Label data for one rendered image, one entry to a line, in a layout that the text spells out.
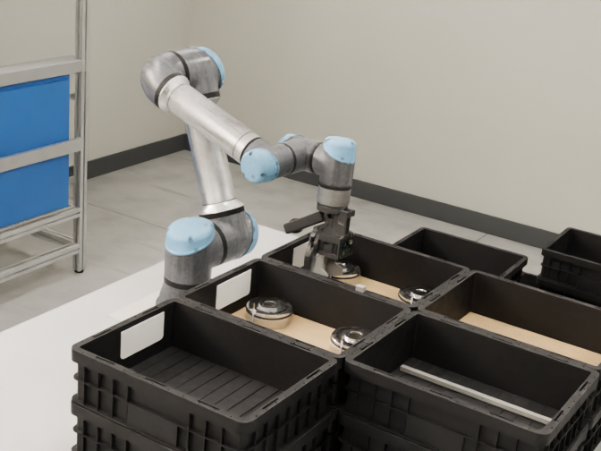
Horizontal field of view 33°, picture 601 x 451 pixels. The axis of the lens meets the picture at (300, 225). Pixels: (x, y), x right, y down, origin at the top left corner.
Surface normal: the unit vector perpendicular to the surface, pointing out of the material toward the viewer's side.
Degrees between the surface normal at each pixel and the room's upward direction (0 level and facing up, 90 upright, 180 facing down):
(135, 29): 90
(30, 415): 0
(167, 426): 90
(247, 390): 0
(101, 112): 90
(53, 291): 0
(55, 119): 90
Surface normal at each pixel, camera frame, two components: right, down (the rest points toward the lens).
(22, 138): 0.84, 0.25
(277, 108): -0.53, 0.25
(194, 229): 0.01, -0.89
